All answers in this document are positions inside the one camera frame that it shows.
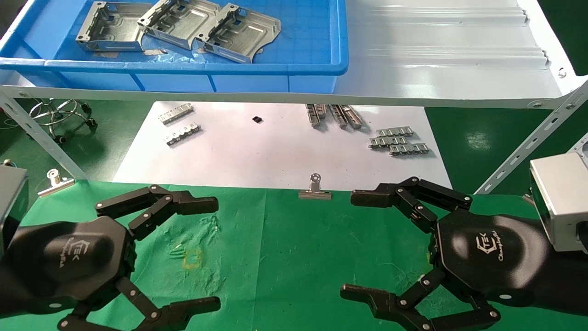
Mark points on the slotted white angle strut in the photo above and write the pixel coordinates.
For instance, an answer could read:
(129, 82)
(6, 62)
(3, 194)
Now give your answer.
(579, 143)
(41, 135)
(528, 142)

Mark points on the chrome stool base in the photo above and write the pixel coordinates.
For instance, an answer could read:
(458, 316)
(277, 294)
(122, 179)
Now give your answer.
(59, 112)

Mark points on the small silver rail part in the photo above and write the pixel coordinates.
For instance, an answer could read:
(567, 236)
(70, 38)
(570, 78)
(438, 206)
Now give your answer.
(339, 116)
(409, 149)
(313, 116)
(394, 132)
(353, 117)
(175, 113)
(183, 134)
(322, 110)
(387, 142)

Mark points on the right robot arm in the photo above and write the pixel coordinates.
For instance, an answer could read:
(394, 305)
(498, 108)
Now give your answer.
(569, 280)

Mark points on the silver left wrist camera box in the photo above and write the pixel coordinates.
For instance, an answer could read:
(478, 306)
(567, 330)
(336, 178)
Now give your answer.
(11, 202)

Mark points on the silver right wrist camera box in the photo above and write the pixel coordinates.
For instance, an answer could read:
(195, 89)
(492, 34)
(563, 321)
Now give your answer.
(565, 202)

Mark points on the silver binder clip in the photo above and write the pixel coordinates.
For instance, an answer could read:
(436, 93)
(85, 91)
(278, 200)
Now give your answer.
(55, 186)
(315, 193)

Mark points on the blue plastic bin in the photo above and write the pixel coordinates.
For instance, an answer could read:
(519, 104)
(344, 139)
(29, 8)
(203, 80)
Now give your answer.
(303, 41)

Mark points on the green cloth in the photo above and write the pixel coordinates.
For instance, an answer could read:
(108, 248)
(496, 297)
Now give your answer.
(294, 257)

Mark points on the grey tape strip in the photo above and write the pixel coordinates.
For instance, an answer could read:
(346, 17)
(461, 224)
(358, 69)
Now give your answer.
(155, 51)
(105, 54)

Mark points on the white metal shelf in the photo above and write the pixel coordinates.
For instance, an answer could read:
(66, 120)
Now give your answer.
(436, 59)

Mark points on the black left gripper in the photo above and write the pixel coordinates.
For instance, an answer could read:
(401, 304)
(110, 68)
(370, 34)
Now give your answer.
(69, 257)

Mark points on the silver sheet metal bracket part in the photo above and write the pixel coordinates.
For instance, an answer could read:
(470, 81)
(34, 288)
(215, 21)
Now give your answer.
(115, 27)
(248, 37)
(183, 23)

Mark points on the white paper sheet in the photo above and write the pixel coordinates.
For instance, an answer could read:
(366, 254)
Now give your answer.
(275, 156)

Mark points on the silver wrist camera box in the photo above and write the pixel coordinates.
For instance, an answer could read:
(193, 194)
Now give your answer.
(565, 202)
(11, 202)

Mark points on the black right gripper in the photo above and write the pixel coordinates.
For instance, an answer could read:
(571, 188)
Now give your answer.
(487, 257)

